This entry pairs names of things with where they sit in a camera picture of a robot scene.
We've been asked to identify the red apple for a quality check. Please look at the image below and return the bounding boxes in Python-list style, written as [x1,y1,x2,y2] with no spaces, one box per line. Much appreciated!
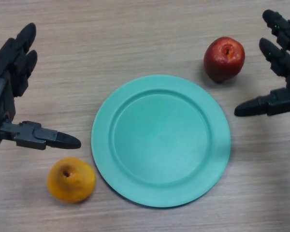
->
[203,36,246,83]

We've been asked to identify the yellow pear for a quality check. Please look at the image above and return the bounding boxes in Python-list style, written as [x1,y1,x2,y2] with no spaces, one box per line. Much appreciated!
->
[46,157,97,203]

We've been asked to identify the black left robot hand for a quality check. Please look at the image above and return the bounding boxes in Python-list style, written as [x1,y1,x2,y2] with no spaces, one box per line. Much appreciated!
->
[0,23,82,152]

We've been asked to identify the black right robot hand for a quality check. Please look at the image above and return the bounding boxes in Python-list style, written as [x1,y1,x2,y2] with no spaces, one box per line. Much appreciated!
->
[233,9,290,117]

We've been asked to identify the green round plate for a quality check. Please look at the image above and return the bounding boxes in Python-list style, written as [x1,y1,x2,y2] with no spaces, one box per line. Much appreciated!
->
[91,74,232,208]

